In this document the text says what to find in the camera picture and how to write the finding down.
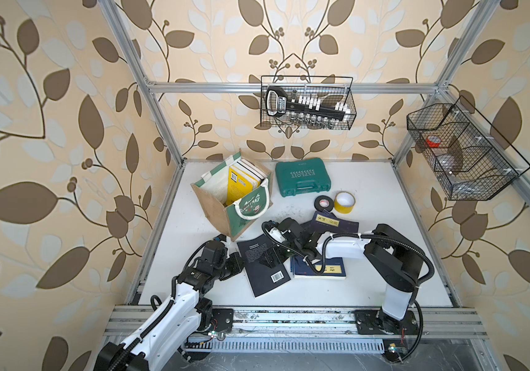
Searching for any yellow tape roll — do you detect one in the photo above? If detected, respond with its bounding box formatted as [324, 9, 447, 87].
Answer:
[334, 191, 356, 214]

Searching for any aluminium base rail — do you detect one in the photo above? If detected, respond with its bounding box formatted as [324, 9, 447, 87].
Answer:
[103, 305, 489, 356]

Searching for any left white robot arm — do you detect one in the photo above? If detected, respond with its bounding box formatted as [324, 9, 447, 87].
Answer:
[93, 234, 244, 370]

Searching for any black tape roll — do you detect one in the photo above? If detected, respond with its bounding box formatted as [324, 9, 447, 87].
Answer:
[314, 196, 334, 213]

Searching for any black socket set holder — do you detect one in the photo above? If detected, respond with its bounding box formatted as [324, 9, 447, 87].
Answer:
[261, 86, 357, 122]

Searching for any navy blue book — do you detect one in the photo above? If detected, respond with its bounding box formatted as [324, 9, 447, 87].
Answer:
[310, 211, 359, 233]
[291, 254, 347, 280]

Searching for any side black wire basket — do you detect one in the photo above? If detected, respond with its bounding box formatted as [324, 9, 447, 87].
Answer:
[406, 96, 530, 201]

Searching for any back black wire basket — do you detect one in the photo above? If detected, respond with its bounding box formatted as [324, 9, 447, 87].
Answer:
[260, 75, 357, 131]

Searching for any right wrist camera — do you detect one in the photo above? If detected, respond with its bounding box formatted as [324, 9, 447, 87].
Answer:
[262, 221, 286, 243]

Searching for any black cover book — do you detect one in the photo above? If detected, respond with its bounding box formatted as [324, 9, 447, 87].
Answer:
[237, 234, 290, 298]

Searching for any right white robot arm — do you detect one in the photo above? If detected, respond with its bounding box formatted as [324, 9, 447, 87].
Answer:
[260, 218, 435, 335]

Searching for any green plastic tool case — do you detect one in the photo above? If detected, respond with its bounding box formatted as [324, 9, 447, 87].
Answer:
[275, 158, 331, 197]

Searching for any yellow cartoon book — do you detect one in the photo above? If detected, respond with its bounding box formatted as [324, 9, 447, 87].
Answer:
[238, 159, 267, 185]

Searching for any red tape roll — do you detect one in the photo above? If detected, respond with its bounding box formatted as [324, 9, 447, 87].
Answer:
[426, 134, 443, 148]

